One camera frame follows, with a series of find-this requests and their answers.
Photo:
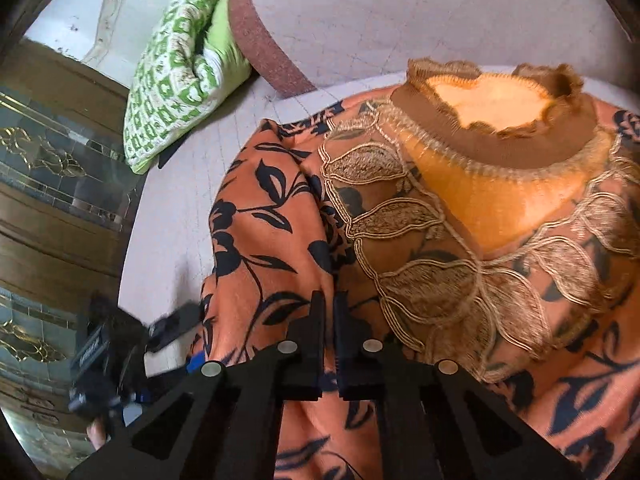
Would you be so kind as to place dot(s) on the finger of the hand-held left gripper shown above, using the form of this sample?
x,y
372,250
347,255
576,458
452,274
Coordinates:
x,y
172,325
196,363

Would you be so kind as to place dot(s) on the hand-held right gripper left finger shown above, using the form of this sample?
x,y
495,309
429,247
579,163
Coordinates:
x,y
312,345

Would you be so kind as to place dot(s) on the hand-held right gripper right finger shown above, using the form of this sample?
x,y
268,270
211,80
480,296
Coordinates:
x,y
345,345

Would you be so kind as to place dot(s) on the orange black floral garment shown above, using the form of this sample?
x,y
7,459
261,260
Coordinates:
x,y
450,220

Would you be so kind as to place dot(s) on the pink quilted sofa bed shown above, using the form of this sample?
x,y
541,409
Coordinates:
x,y
175,210

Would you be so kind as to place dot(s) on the wooden door with glass panels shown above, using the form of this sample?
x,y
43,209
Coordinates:
x,y
50,245

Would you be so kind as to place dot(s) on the green white patterned quilt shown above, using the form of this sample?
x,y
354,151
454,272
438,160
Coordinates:
x,y
170,75

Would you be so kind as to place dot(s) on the pink brown bolster cushion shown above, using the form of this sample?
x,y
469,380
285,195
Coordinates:
x,y
380,15

